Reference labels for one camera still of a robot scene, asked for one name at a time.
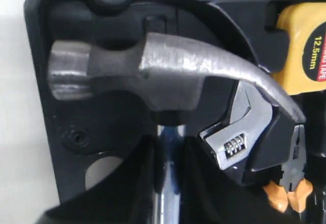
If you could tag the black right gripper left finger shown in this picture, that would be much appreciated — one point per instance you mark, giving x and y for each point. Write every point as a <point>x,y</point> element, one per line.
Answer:
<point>125,196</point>

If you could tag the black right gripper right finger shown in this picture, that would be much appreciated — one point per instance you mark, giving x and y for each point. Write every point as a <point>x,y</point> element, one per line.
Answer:
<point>209,196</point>

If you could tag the adjustable wrench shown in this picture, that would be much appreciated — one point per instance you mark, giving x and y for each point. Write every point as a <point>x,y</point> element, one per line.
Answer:
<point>253,136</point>

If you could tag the claw hammer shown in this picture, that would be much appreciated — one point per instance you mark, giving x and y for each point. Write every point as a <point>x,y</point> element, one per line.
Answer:
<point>166,71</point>

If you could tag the black plastic tool case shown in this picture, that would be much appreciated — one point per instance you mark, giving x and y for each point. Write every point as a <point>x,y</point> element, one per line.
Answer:
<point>183,111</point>

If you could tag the yellow tape measure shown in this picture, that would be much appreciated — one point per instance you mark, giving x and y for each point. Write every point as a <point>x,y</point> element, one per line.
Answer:
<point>304,69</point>

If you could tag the orange handled pliers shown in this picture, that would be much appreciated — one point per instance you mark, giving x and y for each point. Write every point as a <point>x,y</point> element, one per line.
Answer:
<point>292,190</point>

